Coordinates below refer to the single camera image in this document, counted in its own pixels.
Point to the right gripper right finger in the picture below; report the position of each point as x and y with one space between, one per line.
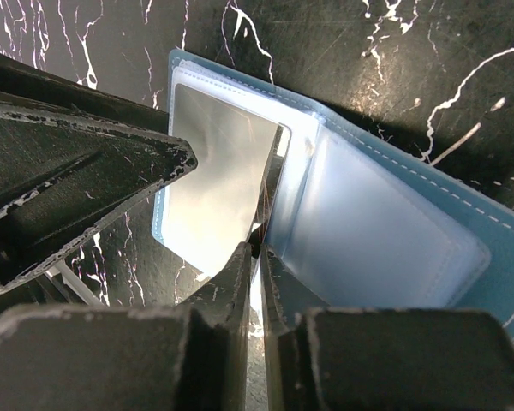
285 297

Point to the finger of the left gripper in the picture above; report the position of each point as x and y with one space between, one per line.
63 178
24 81

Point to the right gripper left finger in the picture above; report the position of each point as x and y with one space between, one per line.
224 299

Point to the black VIP credit card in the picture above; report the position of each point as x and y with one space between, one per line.
205 214

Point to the blue card holder wallet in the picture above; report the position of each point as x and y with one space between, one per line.
361 223

